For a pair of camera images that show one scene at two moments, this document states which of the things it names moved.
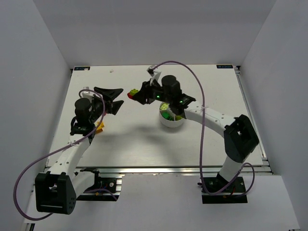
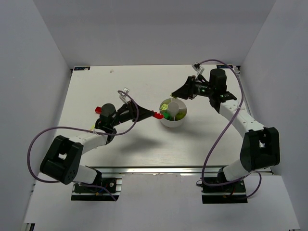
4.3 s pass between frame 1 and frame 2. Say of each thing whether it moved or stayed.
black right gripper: moved
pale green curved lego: stayed
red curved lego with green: moved
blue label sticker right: stayed
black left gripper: moved
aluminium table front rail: stayed
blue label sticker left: stayed
